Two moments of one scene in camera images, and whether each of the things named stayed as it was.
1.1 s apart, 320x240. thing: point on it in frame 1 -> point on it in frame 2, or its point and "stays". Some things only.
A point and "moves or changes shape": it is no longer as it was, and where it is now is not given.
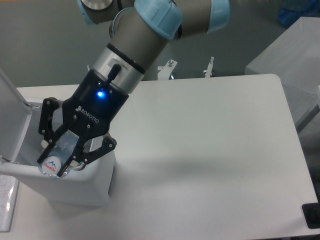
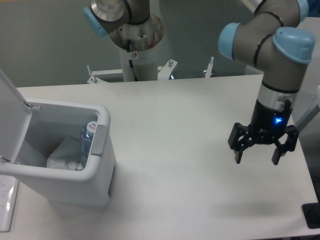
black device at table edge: [311, 213] stays
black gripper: [91, 111] -> [269, 122]
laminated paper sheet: [9, 189] stays
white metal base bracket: [167, 70] stays
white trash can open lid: [21, 147] stays
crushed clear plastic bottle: [51, 165] moves or changes shape
